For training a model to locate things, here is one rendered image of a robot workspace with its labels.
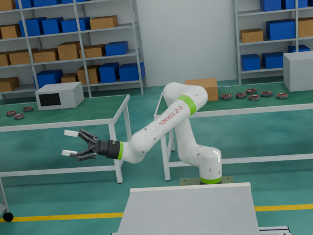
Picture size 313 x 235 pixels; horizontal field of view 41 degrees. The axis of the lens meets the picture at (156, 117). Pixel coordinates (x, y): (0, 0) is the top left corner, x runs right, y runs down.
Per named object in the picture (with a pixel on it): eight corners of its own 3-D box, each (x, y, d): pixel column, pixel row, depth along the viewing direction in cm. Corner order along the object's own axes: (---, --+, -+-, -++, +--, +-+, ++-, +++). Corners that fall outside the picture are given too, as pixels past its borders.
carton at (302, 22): (292, 34, 769) (292, 18, 760) (312, 32, 764) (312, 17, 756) (296, 38, 731) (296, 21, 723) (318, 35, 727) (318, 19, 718)
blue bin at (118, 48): (110, 52, 815) (108, 42, 809) (128, 50, 811) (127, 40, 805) (106, 56, 775) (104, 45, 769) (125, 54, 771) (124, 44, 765)
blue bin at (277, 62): (262, 64, 792) (261, 53, 785) (282, 62, 788) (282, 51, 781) (266, 69, 752) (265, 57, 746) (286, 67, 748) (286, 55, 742)
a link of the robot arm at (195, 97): (196, 99, 236) (191, 79, 230) (214, 102, 227) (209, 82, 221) (175, 116, 227) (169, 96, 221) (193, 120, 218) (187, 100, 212)
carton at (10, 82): (3, 87, 862) (1, 78, 857) (19, 86, 858) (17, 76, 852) (-6, 92, 825) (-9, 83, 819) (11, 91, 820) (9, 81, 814)
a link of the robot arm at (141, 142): (185, 121, 223) (170, 106, 225) (193, 111, 214) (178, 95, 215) (138, 162, 204) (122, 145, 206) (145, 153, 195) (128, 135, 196)
